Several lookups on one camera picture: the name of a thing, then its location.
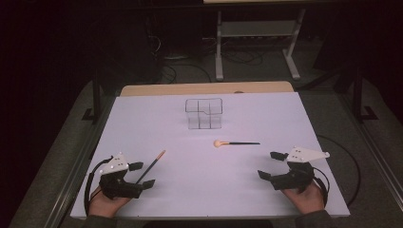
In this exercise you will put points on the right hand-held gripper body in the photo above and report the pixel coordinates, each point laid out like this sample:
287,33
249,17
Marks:
297,175

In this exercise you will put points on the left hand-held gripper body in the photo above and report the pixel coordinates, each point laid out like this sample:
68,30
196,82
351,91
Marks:
120,186

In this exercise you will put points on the black beige-headed makeup brush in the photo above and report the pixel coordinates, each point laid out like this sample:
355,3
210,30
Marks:
236,143

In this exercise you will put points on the clear plastic compartment organizer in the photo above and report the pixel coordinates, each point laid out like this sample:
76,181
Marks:
203,114

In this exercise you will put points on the person's left hand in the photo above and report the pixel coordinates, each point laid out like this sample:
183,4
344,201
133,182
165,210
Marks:
106,204

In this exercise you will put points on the person's right hand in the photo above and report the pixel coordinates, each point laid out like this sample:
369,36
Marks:
305,199

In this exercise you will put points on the white board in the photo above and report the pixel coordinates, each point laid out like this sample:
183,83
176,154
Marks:
202,177

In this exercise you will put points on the black metal stand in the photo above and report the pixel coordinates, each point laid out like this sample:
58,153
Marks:
96,98
358,95

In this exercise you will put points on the wooden table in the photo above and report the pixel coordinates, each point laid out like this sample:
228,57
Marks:
206,88

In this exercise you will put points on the white metal desk frame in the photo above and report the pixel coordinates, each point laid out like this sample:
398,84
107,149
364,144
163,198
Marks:
256,28

